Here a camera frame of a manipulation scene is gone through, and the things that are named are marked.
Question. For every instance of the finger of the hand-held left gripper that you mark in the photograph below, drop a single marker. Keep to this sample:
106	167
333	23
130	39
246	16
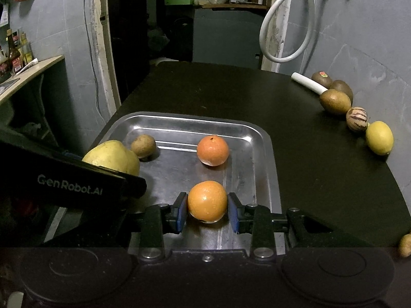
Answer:
136	187
71	155

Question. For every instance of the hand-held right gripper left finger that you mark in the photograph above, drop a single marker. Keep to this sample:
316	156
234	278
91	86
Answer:
183	213

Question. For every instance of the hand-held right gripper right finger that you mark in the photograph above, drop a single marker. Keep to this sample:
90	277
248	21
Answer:
233	213

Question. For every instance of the large orange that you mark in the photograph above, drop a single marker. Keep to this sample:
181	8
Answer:
207	200

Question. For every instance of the yellow pear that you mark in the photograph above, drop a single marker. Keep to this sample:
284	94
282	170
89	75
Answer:
112	155

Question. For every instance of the small brown kiwi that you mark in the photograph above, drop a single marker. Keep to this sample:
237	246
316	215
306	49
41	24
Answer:
143	146

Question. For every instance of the small orange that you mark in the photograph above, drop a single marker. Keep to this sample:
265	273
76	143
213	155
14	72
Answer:
212	150

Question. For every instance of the metal tray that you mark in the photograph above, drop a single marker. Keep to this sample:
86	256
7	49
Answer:
179	134

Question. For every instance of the dark striped pepino melon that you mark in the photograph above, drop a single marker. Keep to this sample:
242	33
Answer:
356	118

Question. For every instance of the yellow lemon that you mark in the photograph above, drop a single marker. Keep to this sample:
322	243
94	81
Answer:
379	138

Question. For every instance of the pale striped pepino melon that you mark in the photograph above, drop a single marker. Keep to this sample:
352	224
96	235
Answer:
406	245

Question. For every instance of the beige kitchen counter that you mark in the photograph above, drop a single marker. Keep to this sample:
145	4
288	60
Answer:
38	67

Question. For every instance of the white paper sheet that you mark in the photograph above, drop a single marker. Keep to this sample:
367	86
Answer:
27	65

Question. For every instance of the group of sauce bottles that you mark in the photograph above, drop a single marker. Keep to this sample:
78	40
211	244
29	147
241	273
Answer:
14	51

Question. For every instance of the white leek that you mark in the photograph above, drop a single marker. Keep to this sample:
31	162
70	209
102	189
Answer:
305	81

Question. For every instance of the brown kiwi with sticker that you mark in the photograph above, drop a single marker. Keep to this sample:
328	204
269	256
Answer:
318	80

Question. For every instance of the grey cabinet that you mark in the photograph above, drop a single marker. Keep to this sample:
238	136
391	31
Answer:
224	35

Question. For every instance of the wooden shelf board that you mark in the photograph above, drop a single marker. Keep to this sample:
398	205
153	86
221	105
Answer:
234	5

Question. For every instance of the white door frame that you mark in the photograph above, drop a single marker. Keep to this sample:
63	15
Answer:
102	54

